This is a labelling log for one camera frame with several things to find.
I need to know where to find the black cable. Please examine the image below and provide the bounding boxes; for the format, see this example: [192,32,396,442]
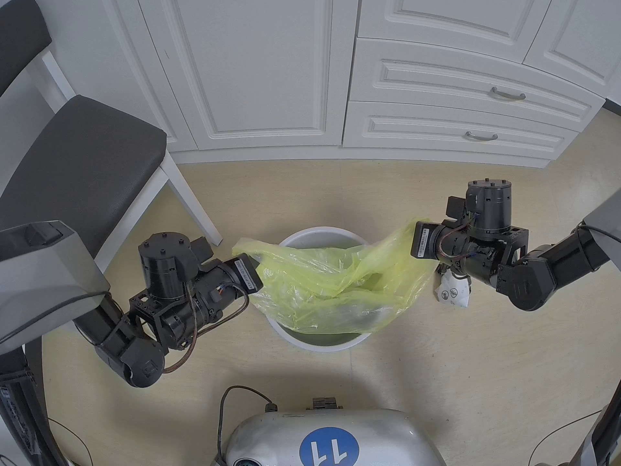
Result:
[217,385,278,461]
[48,418,93,466]
[529,413,597,466]

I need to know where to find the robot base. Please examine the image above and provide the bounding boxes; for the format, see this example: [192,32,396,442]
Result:
[221,396,447,466]

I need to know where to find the white printed wrapper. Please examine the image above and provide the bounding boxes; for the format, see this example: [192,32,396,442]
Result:
[434,272,471,309]

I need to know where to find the white wardrobe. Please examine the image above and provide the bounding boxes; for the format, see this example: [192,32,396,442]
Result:
[90,0,621,170]

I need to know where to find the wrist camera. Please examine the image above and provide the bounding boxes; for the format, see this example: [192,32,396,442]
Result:
[191,237,215,264]
[446,195,470,223]

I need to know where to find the dark grey white chair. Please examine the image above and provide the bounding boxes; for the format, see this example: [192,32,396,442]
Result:
[0,0,224,280]

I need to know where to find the white trash bin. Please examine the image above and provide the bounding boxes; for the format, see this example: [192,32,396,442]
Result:
[250,227,374,353]

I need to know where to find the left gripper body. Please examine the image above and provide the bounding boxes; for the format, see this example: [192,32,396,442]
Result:
[195,255,265,317]

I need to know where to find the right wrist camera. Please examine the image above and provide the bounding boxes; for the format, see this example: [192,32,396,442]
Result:
[446,195,470,223]

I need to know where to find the yellow plastic bag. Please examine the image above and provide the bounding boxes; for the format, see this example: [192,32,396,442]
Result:
[232,216,435,335]

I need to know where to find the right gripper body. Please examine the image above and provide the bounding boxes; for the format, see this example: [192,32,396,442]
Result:
[411,221,478,266]

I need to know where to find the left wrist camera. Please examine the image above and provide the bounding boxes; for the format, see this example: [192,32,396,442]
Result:
[191,237,215,264]

